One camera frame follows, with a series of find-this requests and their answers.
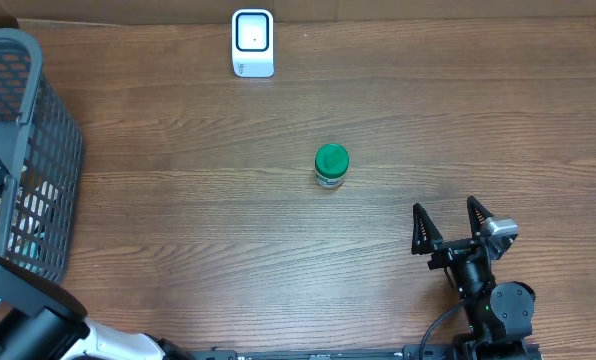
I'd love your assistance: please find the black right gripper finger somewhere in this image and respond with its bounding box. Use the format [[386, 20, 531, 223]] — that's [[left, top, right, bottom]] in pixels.
[[467, 196, 493, 238], [411, 203, 443, 254]]

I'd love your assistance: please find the green lid jar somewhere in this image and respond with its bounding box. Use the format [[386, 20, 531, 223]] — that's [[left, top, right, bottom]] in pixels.
[[314, 143, 350, 189]]

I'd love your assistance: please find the teal packet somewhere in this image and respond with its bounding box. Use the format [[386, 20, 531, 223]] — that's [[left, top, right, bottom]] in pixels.
[[7, 220, 43, 273]]

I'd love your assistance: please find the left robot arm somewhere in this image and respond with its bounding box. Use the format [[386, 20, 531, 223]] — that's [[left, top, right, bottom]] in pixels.
[[0, 159, 193, 359]]

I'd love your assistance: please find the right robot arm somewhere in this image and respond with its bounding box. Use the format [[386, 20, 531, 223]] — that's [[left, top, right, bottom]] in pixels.
[[410, 196, 542, 360]]

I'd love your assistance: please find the white barcode scanner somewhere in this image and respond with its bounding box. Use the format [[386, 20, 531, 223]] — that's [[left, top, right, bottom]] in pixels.
[[231, 8, 275, 78]]

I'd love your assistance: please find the grey plastic mesh basket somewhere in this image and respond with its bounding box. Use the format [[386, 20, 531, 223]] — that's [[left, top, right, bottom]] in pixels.
[[0, 29, 85, 282]]

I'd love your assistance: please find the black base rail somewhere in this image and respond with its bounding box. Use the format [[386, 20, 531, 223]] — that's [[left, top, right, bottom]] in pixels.
[[187, 342, 544, 360]]

